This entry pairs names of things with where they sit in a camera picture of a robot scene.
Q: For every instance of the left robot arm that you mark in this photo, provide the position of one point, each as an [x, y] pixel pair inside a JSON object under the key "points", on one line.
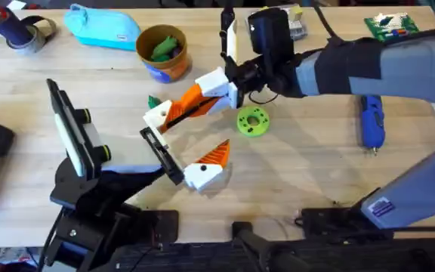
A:
{"points": [[89, 236]]}

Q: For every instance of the brown tub with toys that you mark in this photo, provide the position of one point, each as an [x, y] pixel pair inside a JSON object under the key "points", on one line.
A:
{"points": [[168, 70]]}

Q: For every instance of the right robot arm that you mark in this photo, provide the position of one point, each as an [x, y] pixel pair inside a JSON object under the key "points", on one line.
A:
{"points": [[410, 64]]}

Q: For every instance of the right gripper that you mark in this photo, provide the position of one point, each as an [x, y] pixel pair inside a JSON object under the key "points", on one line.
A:
{"points": [[274, 75]]}

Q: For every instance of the grey tape roll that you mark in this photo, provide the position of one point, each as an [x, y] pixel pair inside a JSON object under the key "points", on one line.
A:
{"points": [[47, 28]]}

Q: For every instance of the green board with blocks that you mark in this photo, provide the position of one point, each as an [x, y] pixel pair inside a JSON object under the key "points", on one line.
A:
{"points": [[391, 26]]}

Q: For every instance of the white paper sheet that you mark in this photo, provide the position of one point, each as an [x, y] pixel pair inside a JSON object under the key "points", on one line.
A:
{"points": [[17, 4]]}

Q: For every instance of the green disc with holes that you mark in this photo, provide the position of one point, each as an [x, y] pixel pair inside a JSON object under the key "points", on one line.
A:
{"points": [[260, 126]]}

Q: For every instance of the orange ribbed wedge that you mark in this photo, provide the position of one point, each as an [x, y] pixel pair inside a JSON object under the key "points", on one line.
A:
{"points": [[176, 113]]}

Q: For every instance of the black rail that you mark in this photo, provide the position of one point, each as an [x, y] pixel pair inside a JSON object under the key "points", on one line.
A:
{"points": [[353, 257]]}

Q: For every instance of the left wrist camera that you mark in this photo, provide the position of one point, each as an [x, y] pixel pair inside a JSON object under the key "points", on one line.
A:
{"points": [[94, 136]]}

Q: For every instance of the dark blue cylinder tool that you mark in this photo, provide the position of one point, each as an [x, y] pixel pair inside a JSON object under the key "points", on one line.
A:
{"points": [[11, 26]]}

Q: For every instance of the light blue zip bag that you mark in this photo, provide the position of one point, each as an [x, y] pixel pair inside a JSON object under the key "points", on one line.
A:
{"points": [[100, 28]]}

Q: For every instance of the blue electric screwdriver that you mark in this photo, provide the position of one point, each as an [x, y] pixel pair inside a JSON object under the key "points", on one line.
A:
{"points": [[372, 121]]}

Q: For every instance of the black stand pole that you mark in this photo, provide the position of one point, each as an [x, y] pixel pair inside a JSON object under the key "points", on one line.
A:
{"points": [[255, 242]]}

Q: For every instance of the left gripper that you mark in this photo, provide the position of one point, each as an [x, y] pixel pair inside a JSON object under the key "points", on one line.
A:
{"points": [[130, 153]]}

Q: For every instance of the clear box with small parts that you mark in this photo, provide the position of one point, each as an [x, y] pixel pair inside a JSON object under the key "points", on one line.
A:
{"points": [[300, 28]]}

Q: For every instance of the green toy vegetable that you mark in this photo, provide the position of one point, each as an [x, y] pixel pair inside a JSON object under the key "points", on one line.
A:
{"points": [[153, 102]]}

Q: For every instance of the black upright left wrist plate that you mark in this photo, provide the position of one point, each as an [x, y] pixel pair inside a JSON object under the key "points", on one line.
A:
{"points": [[64, 124]]}

